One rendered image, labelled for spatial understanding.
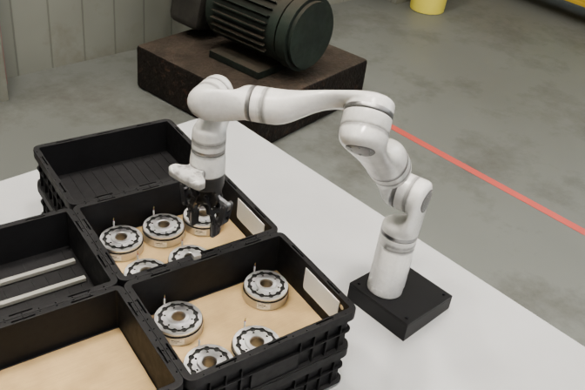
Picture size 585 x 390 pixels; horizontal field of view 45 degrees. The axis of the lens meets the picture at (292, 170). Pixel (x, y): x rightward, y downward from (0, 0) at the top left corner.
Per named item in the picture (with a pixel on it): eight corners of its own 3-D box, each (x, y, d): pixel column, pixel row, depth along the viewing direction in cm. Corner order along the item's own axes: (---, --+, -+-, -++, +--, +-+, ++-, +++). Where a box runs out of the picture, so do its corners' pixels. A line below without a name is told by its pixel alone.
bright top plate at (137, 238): (134, 223, 174) (134, 221, 173) (148, 246, 167) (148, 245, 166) (94, 232, 169) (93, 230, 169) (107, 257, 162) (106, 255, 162)
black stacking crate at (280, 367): (276, 269, 172) (280, 232, 166) (350, 349, 152) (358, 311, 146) (123, 325, 151) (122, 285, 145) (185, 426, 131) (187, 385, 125)
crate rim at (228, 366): (279, 238, 167) (281, 230, 165) (358, 317, 147) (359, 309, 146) (121, 291, 146) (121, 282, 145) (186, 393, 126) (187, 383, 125)
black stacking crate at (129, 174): (168, 152, 212) (169, 119, 206) (216, 204, 192) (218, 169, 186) (36, 184, 191) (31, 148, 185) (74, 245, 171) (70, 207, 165)
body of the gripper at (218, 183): (234, 169, 147) (231, 205, 151) (205, 153, 151) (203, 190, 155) (210, 182, 141) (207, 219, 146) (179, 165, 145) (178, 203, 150)
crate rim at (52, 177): (169, 124, 207) (169, 117, 205) (218, 175, 187) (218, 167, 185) (31, 153, 186) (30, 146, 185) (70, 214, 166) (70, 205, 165)
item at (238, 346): (265, 321, 150) (265, 319, 150) (289, 353, 143) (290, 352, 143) (224, 336, 145) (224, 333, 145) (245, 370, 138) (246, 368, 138)
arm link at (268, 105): (255, 70, 132) (244, 111, 130) (394, 89, 124) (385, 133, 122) (267, 90, 140) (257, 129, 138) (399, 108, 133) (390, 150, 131)
